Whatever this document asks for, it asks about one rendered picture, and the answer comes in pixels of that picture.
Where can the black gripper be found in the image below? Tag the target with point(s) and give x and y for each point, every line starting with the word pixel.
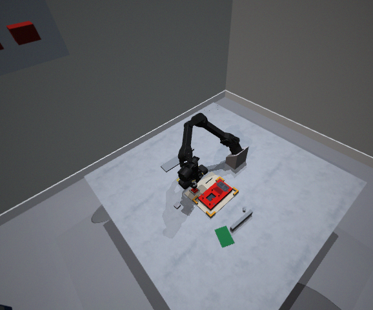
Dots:
pixel 195 176

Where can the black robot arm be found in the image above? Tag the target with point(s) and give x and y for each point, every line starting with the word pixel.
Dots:
pixel 185 152

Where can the green rectangular patch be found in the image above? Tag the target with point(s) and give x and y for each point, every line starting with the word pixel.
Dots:
pixel 224 236

